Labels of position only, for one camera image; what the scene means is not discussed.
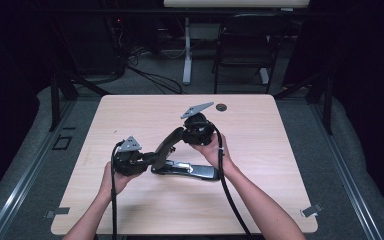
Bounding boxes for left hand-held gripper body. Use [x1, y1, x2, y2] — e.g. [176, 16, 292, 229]
[112, 135, 148, 177]

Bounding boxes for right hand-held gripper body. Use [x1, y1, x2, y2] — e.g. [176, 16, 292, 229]
[179, 101, 216, 146]

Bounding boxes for person's left hand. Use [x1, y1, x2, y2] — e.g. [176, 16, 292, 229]
[99, 161, 145, 202]

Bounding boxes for person's right hand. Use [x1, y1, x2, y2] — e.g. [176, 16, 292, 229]
[189, 131, 238, 175]

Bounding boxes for grey table edge clip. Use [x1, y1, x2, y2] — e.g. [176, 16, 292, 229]
[300, 203, 324, 218]
[44, 207, 71, 220]

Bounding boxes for black chair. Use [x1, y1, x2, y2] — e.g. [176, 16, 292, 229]
[212, 13, 289, 95]

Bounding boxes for black metal stand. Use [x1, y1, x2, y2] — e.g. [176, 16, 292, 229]
[48, 71, 109, 132]
[273, 71, 335, 136]

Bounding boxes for dark computer tower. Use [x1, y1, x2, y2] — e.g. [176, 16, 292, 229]
[59, 14, 126, 76]

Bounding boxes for white desk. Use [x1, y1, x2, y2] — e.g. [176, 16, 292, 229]
[163, 0, 311, 86]

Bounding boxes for black floor cables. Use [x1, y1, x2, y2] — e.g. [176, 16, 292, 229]
[111, 19, 184, 95]

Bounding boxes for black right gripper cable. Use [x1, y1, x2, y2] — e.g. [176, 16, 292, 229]
[209, 122, 253, 240]

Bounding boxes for aluminium floor rail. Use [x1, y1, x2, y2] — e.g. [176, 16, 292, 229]
[309, 99, 384, 240]
[0, 99, 76, 240]

